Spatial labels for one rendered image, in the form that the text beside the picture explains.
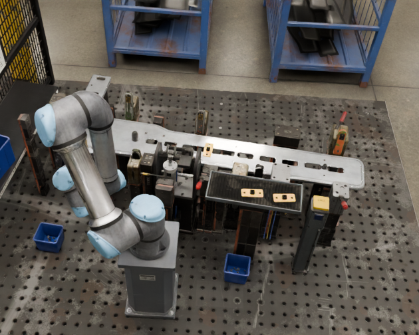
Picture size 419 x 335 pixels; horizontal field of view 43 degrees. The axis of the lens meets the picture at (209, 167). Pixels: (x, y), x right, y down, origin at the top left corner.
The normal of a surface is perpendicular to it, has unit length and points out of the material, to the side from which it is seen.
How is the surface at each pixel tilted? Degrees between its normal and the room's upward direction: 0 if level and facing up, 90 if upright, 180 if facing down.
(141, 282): 90
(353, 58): 0
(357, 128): 0
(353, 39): 0
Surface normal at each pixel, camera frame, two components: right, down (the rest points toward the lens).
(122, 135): 0.05, -0.67
